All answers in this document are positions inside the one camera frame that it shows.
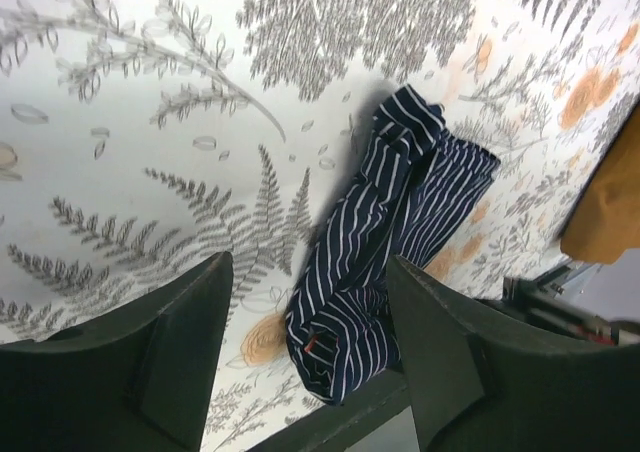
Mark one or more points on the aluminium frame rail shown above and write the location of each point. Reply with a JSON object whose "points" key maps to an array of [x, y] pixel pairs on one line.
{"points": [[560, 297]]}

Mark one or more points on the mustard brown folded cloth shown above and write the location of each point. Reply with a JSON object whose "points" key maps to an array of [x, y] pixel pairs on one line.
{"points": [[605, 221]]}

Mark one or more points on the floral patterned table mat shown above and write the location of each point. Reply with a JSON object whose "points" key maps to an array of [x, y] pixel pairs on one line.
{"points": [[140, 136]]}

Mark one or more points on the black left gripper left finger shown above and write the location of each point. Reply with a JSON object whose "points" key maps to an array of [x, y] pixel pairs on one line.
{"points": [[138, 378]]}

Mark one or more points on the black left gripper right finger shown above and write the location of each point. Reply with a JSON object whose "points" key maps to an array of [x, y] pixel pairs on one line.
{"points": [[522, 373]]}

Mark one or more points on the navy striped underwear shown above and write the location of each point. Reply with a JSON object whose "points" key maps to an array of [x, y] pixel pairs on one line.
{"points": [[415, 186]]}

